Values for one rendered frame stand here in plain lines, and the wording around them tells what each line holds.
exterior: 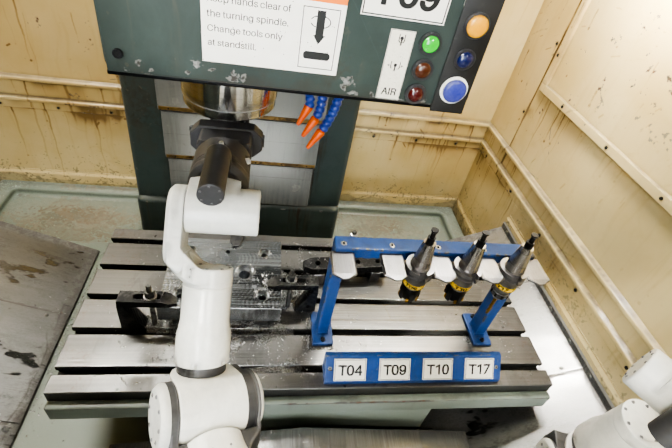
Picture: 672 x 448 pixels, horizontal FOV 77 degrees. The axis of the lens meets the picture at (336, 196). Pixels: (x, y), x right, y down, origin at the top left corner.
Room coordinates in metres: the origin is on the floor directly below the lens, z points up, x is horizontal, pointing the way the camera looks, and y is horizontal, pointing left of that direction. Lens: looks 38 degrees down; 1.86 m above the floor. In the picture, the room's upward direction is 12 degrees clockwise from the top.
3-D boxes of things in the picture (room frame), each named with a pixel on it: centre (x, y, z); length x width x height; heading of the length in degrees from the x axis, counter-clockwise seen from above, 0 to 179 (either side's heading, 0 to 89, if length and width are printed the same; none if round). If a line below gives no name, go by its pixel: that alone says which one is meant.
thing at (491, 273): (0.68, -0.37, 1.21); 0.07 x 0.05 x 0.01; 13
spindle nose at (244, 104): (0.66, 0.21, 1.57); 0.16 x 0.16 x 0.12
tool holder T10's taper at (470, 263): (0.66, -0.31, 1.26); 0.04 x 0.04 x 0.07
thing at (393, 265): (0.63, -0.15, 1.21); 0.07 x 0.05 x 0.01; 13
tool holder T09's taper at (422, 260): (0.64, -0.21, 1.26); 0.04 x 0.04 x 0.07
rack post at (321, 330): (0.66, -0.03, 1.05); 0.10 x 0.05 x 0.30; 13
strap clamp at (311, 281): (0.71, 0.06, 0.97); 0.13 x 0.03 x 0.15; 103
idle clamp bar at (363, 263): (0.85, -0.07, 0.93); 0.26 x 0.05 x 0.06; 108
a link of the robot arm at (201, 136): (0.56, 0.19, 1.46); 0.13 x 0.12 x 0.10; 103
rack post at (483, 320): (0.75, -0.46, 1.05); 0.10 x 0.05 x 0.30; 13
